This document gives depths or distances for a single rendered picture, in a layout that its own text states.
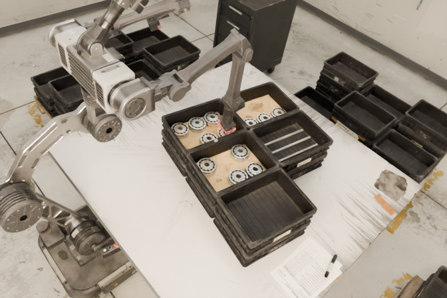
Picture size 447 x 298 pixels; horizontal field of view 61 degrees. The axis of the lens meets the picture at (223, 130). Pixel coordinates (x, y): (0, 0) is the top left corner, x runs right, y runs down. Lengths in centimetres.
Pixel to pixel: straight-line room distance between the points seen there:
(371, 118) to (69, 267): 240
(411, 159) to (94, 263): 237
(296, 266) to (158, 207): 75
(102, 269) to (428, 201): 258
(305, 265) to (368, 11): 374
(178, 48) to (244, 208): 194
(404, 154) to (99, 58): 244
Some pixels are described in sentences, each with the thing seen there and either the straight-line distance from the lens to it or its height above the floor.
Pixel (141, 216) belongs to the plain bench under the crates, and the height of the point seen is 70.
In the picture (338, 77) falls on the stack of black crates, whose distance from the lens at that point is 348.
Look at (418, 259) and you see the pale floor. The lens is 324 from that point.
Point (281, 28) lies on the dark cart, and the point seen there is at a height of 60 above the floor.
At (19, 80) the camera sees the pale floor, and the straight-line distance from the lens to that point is 409.
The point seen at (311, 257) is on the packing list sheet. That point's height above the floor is 70.
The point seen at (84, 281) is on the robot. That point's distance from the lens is 242.
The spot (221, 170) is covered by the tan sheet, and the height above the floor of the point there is 83.
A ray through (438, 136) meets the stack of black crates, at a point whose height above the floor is 57.
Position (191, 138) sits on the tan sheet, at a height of 83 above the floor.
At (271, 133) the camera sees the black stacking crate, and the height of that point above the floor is 83.
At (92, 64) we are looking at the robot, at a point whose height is 153.
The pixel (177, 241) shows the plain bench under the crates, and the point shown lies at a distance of 196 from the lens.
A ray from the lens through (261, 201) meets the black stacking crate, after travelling 199.
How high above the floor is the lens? 243
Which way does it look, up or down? 45 degrees down
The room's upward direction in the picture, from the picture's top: 10 degrees clockwise
